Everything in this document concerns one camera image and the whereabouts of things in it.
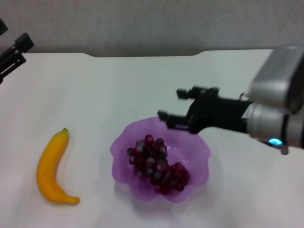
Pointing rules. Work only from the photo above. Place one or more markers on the purple wavy plastic bowl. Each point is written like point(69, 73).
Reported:
point(190, 147)

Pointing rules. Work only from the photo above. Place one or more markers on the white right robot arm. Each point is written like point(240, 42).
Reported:
point(266, 123)

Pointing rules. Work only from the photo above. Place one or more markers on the right wrist camera housing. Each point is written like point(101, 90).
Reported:
point(275, 76)

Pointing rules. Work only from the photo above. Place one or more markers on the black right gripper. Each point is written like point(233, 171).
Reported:
point(218, 111)

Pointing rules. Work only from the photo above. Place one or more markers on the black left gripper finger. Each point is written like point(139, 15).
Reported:
point(2, 27)
point(22, 42)

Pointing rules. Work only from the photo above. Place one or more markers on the yellow plastic banana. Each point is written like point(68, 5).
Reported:
point(51, 161)

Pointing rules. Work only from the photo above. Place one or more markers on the dark red grape bunch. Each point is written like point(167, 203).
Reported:
point(152, 164)

